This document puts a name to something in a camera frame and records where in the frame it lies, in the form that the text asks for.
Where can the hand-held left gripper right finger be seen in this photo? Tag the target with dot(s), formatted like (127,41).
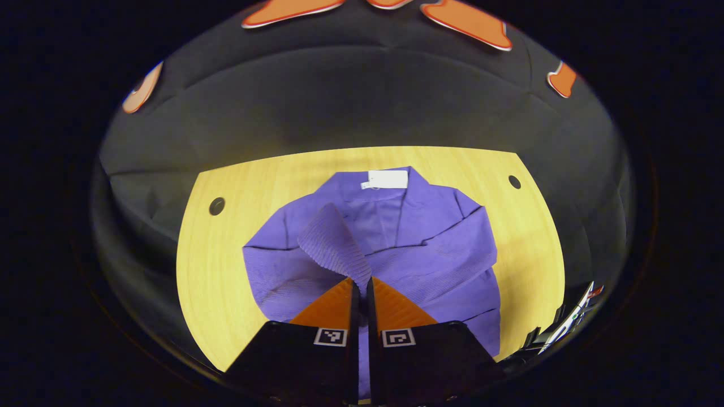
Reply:
(374,362)

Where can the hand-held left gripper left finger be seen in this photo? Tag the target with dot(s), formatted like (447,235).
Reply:
(354,362)

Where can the white monitor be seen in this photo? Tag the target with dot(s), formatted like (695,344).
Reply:
(571,319)

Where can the black clamp bracket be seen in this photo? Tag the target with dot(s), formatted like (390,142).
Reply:
(534,339)

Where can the purple knit cardigan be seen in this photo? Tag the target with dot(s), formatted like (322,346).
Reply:
(430,243)

